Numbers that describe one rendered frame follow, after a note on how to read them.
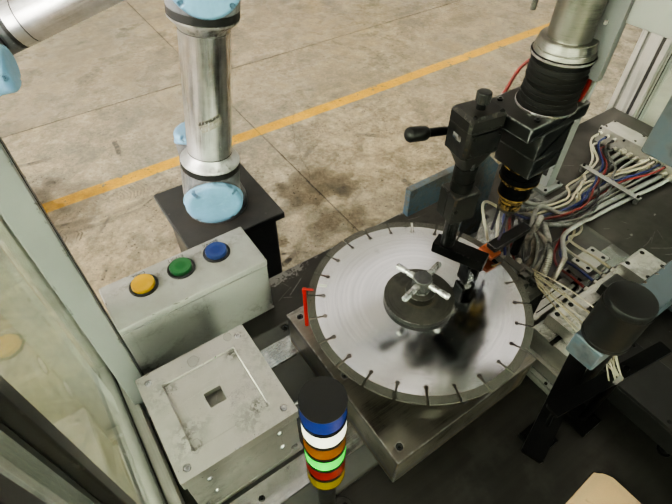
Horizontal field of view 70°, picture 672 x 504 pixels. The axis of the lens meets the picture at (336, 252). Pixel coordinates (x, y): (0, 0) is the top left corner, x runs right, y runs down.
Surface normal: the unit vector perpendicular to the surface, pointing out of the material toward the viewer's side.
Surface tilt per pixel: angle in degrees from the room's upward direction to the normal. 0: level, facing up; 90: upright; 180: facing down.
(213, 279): 0
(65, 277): 90
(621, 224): 0
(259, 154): 0
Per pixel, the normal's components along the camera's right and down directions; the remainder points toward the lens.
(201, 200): 0.26, 0.79
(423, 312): 0.00, -0.61
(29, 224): 0.57, 0.61
